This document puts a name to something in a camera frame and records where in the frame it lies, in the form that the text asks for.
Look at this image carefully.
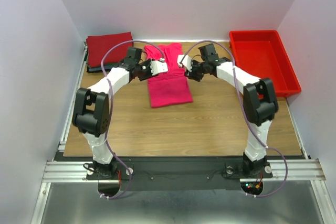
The pink t shirt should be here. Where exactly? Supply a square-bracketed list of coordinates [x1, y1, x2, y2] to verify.
[148, 42, 193, 108]

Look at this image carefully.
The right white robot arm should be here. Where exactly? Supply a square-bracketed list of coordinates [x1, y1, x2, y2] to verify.
[177, 43, 279, 177]

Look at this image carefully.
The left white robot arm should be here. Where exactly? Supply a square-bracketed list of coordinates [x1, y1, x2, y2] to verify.
[72, 47, 151, 179]

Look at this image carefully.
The folded dark red shirt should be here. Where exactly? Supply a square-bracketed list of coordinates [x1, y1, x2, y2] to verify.
[86, 32, 133, 68]

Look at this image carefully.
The red plastic bin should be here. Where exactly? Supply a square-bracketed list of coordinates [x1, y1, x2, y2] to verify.
[229, 30, 301, 98]

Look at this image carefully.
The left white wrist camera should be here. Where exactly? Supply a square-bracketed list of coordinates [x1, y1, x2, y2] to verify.
[150, 58, 168, 76]

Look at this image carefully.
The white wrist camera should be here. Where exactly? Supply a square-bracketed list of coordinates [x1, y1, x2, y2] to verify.
[150, 58, 168, 76]
[177, 55, 192, 71]

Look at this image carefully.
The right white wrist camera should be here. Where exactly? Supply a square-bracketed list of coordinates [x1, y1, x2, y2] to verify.
[177, 55, 192, 71]

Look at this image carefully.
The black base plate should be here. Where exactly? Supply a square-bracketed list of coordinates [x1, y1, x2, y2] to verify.
[84, 156, 274, 191]

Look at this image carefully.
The aluminium frame rail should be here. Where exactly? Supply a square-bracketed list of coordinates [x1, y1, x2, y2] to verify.
[31, 159, 325, 223]

